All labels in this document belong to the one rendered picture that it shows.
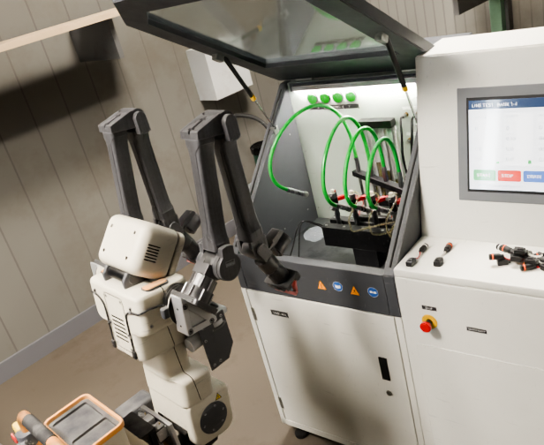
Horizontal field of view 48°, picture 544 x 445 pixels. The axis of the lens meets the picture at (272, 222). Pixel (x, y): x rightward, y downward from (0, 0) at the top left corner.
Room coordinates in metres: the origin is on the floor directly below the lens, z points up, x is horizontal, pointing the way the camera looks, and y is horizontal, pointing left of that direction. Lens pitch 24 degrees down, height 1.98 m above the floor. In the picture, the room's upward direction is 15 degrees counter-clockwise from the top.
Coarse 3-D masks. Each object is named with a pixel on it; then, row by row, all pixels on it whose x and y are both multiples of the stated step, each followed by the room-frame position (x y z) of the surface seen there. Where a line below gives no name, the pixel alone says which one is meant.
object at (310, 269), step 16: (240, 256) 2.09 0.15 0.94; (288, 256) 1.97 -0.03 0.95; (256, 272) 2.05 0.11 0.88; (304, 272) 1.89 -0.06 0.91; (320, 272) 1.84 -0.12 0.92; (336, 272) 1.80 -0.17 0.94; (352, 272) 1.75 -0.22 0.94; (368, 272) 1.72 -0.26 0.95; (256, 288) 2.06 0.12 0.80; (272, 288) 2.01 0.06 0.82; (304, 288) 1.90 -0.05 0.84; (384, 288) 1.68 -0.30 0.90; (336, 304) 1.82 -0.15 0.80; (352, 304) 1.77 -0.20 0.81; (368, 304) 1.73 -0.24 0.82; (384, 304) 1.69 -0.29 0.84
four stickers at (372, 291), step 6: (318, 282) 1.85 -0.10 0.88; (324, 282) 1.84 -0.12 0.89; (336, 282) 1.80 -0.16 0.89; (318, 288) 1.86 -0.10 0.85; (324, 288) 1.84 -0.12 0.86; (336, 288) 1.81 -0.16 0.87; (342, 288) 1.79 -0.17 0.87; (354, 288) 1.76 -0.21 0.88; (372, 288) 1.71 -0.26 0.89; (354, 294) 1.76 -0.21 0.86; (372, 294) 1.71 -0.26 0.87; (378, 294) 1.70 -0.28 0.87
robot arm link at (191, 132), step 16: (208, 112) 1.58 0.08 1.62; (224, 112) 1.54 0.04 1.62; (192, 128) 1.52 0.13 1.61; (208, 128) 1.50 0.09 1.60; (192, 144) 1.50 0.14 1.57; (208, 144) 1.50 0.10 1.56; (192, 160) 1.51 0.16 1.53; (208, 160) 1.50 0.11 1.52; (208, 176) 1.49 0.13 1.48; (208, 192) 1.48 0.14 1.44; (208, 208) 1.48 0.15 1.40; (208, 224) 1.47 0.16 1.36; (224, 224) 1.50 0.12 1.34; (208, 240) 1.47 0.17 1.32; (224, 240) 1.48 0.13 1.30; (224, 256) 1.45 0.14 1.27; (224, 272) 1.44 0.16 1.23
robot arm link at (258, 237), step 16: (224, 128) 1.52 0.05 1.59; (224, 144) 1.54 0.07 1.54; (224, 160) 1.54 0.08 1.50; (240, 160) 1.57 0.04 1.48; (224, 176) 1.55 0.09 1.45; (240, 176) 1.56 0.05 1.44; (240, 192) 1.55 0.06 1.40; (240, 208) 1.54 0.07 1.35; (240, 224) 1.55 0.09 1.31; (256, 224) 1.56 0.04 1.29; (240, 240) 1.56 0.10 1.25; (256, 240) 1.54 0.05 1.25; (256, 256) 1.53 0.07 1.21
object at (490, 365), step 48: (432, 48) 1.97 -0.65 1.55; (480, 48) 1.79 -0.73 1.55; (528, 48) 1.68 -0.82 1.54; (432, 96) 1.86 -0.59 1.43; (432, 144) 1.83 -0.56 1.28; (432, 192) 1.81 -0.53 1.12; (480, 240) 1.67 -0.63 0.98; (528, 240) 1.58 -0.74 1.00; (432, 288) 1.56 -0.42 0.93; (432, 336) 1.58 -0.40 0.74; (480, 336) 1.47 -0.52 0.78; (528, 336) 1.38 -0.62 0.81; (432, 384) 1.60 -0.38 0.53; (480, 384) 1.48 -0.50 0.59; (528, 384) 1.38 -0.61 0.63; (432, 432) 1.62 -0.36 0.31; (480, 432) 1.50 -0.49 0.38; (528, 432) 1.39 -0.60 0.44
